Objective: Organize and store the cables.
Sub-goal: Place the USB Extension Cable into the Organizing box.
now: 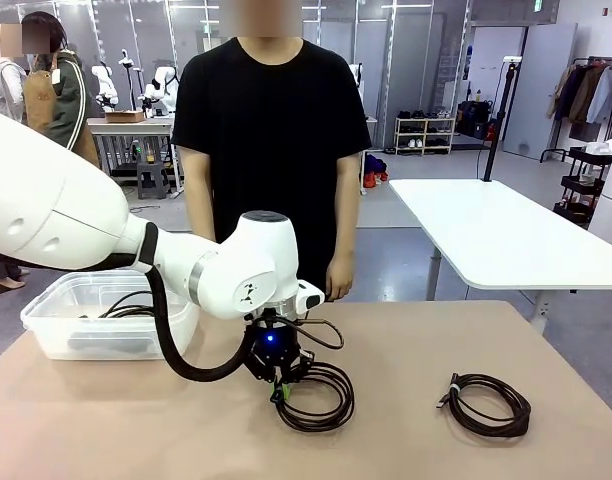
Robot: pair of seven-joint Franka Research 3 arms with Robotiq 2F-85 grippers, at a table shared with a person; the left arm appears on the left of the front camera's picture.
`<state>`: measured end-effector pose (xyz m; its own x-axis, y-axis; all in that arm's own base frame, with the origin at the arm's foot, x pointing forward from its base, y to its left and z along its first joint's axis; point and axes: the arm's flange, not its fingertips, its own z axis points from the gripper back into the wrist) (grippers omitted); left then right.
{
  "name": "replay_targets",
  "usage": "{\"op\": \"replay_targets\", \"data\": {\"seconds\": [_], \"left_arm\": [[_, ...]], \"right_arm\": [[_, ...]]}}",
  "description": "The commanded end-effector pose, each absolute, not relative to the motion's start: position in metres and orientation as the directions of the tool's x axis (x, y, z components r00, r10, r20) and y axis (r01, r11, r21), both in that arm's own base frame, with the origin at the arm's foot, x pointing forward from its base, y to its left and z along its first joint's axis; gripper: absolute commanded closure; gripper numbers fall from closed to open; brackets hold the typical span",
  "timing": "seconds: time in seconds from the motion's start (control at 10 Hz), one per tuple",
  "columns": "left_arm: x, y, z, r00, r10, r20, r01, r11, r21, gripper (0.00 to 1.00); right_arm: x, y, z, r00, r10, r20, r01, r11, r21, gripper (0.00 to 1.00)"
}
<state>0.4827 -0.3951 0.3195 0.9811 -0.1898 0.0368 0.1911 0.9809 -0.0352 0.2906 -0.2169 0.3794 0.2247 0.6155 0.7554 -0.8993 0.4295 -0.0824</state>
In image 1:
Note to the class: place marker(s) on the brown cardboard box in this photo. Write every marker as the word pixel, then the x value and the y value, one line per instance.
pixel 125 117

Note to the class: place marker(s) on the black trolley cart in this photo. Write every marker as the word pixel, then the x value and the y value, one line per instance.
pixel 583 182

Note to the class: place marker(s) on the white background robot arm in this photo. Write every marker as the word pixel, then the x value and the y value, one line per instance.
pixel 161 85
pixel 106 85

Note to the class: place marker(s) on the grey step stool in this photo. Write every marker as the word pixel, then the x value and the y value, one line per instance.
pixel 151 182

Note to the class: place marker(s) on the person's left forearm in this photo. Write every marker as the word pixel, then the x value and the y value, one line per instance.
pixel 346 230

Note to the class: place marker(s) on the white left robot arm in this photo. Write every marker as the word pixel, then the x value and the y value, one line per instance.
pixel 61 200

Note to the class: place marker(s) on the person in white top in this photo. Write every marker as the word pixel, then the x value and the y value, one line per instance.
pixel 8 90

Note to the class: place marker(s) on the person in green coat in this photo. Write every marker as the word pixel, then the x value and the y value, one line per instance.
pixel 61 100

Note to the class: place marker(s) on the person in black t-shirt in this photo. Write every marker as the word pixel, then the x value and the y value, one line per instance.
pixel 271 125

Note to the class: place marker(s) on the clothes rack with coats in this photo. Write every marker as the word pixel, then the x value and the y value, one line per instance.
pixel 586 95

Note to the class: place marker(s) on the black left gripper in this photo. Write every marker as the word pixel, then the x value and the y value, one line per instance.
pixel 273 350

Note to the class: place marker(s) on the person's left hand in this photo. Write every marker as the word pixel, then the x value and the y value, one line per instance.
pixel 340 280

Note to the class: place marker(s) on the grey background table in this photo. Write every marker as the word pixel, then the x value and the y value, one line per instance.
pixel 131 127

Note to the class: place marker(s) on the black pole camera stand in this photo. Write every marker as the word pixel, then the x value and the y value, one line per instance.
pixel 501 115

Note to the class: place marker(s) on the person's right forearm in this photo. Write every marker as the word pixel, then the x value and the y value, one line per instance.
pixel 201 220

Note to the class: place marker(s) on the clear plastic storage box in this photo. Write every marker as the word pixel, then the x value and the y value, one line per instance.
pixel 46 320

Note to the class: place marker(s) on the white desk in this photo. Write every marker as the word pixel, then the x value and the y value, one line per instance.
pixel 486 225

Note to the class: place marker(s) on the wooden shoe rack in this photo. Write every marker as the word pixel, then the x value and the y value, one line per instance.
pixel 426 135

